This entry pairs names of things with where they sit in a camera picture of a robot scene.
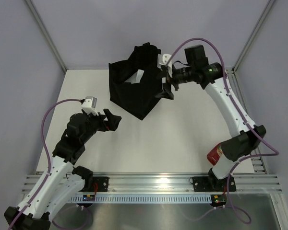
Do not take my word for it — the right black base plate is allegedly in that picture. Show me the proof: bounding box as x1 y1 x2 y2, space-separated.
192 176 237 192

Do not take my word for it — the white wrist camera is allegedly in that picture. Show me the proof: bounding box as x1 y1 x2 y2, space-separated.
82 96 98 116
157 54 173 72

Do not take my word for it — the aluminium mounting rail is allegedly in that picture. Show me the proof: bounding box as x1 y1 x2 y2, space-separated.
21 173 283 194

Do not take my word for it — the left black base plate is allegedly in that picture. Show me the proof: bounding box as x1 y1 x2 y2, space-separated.
85 176 109 192

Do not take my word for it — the purple cable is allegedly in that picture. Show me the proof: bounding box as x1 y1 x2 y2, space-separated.
8 98 92 230
168 37 279 225

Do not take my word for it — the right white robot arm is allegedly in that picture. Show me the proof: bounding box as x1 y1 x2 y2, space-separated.
156 45 266 191

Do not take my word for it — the red dish soap bottle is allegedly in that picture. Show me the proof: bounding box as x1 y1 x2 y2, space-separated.
206 143 223 166

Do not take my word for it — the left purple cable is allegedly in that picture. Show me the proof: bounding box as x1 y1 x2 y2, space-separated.
8 98 92 230

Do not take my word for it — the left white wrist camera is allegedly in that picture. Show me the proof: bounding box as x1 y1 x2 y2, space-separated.
82 96 98 116

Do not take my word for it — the black canvas bag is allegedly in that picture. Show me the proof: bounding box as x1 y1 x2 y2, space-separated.
108 43 162 120

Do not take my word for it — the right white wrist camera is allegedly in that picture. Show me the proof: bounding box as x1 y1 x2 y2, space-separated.
157 54 173 72

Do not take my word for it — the white frosted bottle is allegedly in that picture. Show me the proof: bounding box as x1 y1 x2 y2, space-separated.
125 69 144 84

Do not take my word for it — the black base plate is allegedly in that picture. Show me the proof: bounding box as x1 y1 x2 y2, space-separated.
85 176 109 192
192 176 237 192

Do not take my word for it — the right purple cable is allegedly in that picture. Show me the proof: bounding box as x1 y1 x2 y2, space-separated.
168 37 279 225

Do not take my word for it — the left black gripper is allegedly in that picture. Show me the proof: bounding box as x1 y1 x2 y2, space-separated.
81 109 121 144

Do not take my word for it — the white slotted cable duct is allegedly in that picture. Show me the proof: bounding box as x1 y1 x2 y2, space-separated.
67 194 212 204

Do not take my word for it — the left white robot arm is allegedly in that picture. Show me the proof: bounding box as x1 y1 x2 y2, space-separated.
4 109 121 230

